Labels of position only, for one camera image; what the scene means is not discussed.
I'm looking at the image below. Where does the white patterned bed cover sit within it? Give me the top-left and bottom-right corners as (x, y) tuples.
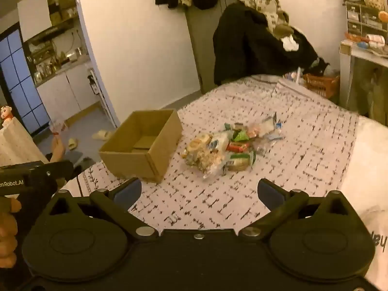
(62, 73), (388, 289)

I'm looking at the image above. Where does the brown cardboard box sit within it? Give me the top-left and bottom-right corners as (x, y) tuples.
(99, 109), (182, 183)

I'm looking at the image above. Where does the clear white cake pack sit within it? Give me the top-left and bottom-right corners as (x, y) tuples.
(259, 113), (277, 136)

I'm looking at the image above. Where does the red snack packet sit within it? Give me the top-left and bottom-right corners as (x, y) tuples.
(226, 142), (250, 153)

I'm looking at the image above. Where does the red white plastic bag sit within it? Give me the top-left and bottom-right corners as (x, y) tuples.
(49, 119), (68, 135)

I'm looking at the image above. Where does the clear bag orange snack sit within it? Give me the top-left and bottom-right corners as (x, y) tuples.
(247, 124), (260, 139)

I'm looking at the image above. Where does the white Runfu cake pack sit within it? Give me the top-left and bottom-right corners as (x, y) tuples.
(208, 131), (229, 154)

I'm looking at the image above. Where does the grey room door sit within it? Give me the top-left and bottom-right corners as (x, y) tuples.
(186, 0), (237, 94)

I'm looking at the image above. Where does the cartoon boy figurine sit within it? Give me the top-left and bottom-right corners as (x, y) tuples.
(1, 105), (14, 128)

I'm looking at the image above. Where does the green label cracker pack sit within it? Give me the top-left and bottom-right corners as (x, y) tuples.
(226, 152), (256, 171)

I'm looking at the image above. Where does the beige slipper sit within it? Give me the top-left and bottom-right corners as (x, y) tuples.
(92, 129), (114, 141)
(68, 138), (78, 150)

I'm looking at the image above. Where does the black coat pile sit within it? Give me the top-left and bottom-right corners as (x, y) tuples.
(212, 2), (322, 85)

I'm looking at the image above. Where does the green snack packet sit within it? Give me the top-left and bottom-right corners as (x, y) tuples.
(232, 130), (250, 142)

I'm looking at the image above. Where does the white kitchen cabinet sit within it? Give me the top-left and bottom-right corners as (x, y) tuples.
(36, 59), (99, 121)

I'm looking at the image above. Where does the orange label rice cake pack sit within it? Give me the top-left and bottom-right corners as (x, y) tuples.
(186, 133), (212, 154)

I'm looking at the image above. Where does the person's left hand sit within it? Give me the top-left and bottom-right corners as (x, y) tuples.
(0, 196), (21, 269)

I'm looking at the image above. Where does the orange plastic basket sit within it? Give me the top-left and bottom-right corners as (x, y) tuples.
(303, 74), (340, 99)

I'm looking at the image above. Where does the purple label snack pack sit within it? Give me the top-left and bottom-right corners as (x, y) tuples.
(252, 139), (273, 156)

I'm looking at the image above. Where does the patterned beige hoodie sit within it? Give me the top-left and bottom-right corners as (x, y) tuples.
(240, 0), (294, 40)

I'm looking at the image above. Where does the blue plum candy packet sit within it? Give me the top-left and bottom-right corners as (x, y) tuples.
(267, 121), (285, 141)

